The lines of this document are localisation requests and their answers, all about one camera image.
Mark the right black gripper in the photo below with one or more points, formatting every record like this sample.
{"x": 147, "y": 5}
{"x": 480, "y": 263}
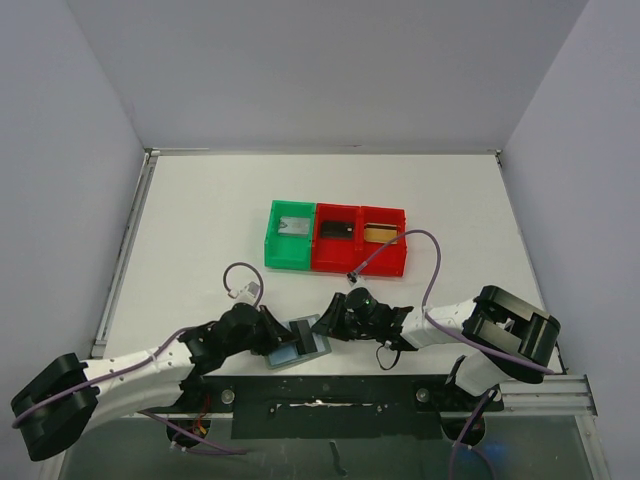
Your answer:
{"x": 335, "y": 320}

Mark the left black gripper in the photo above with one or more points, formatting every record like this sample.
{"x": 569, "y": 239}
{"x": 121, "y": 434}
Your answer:
{"x": 275, "y": 333}

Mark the green card holder wallet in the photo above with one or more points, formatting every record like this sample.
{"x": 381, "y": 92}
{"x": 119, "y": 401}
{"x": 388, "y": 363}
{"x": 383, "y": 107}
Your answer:
{"x": 286, "y": 356}

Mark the black card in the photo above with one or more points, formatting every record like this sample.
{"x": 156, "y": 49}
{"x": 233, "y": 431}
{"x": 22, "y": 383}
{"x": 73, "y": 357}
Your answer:
{"x": 305, "y": 341}
{"x": 334, "y": 229}

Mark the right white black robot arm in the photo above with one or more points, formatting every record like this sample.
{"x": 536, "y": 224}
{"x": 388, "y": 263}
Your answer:
{"x": 511, "y": 338}

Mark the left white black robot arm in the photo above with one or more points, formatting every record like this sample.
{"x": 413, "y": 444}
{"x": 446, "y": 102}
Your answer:
{"x": 70, "y": 396}

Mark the silver grey card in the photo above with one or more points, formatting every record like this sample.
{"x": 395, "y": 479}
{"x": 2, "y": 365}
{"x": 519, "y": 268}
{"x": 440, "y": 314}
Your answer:
{"x": 294, "y": 226}

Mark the right red plastic bin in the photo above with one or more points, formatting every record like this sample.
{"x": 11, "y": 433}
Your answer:
{"x": 390, "y": 262}

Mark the red plastic bin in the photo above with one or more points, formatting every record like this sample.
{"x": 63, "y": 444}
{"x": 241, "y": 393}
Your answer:
{"x": 390, "y": 262}
{"x": 333, "y": 255}

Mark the middle red plastic bin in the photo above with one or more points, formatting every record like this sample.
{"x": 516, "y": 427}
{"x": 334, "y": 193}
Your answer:
{"x": 333, "y": 255}

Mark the green plastic bin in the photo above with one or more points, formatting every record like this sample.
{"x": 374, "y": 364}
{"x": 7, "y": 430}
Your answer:
{"x": 288, "y": 252}

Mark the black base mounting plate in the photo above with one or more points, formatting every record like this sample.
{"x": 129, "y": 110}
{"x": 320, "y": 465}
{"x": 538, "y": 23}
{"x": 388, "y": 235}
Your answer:
{"x": 326, "y": 407}

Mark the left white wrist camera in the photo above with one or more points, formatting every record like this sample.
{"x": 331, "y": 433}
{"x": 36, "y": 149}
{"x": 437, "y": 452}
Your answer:
{"x": 250, "y": 294}

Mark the left aluminium side rail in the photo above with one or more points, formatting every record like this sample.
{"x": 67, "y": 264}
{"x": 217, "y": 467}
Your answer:
{"x": 125, "y": 249}

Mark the aluminium frame rail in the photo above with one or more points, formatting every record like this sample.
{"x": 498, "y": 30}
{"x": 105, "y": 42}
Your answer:
{"x": 557, "y": 395}

